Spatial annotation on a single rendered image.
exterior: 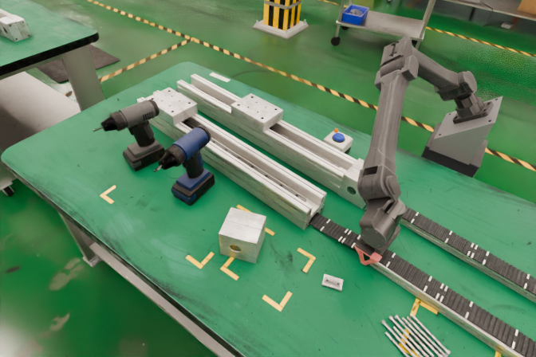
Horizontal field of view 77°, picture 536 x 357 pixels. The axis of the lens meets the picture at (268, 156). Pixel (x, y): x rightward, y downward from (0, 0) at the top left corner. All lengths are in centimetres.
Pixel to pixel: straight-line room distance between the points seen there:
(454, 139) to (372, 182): 64
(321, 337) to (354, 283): 17
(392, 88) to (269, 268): 58
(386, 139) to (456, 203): 47
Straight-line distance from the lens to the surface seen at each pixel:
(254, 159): 111
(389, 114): 92
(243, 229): 89
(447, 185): 132
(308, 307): 91
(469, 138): 139
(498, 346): 102
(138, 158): 119
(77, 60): 234
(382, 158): 83
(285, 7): 411
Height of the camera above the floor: 160
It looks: 42 degrees down
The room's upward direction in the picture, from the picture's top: 4 degrees clockwise
